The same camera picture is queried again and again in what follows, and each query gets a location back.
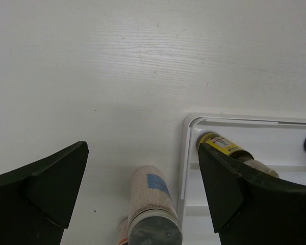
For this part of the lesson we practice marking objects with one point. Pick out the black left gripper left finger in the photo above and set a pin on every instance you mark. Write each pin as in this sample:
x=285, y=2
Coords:
x=38, y=199

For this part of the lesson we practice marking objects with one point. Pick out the white tiered plastic tray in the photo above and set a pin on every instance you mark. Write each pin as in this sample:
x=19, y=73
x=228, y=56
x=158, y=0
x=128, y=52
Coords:
x=275, y=142

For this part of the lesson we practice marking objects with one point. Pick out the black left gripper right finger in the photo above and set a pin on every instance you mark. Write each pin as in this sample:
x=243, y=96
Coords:
x=248, y=206

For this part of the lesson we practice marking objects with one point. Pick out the blue label shaker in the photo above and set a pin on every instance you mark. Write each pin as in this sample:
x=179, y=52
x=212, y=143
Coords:
x=152, y=218

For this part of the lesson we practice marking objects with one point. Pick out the yellow bottle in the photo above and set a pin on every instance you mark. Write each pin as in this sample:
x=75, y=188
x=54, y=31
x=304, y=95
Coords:
x=234, y=151

